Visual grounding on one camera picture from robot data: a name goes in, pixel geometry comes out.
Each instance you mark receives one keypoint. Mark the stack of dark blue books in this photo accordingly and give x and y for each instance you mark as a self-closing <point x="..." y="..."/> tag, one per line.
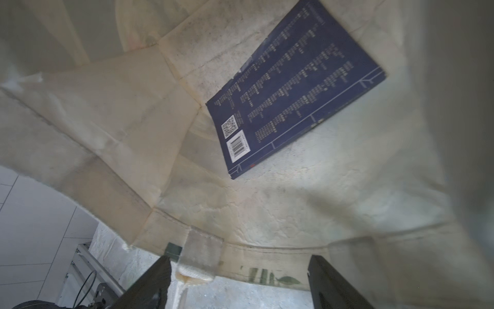
<point x="304" y="72"/>

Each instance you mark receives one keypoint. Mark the floral canvas tote bag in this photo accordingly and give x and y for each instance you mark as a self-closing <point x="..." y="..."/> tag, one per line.
<point x="106" y="102"/>

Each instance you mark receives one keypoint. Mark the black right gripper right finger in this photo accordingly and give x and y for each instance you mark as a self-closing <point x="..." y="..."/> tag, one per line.
<point x="330" y="290"/>

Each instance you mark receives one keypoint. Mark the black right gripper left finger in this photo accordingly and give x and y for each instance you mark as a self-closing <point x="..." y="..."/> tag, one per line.
<point x="150" y="290"/>

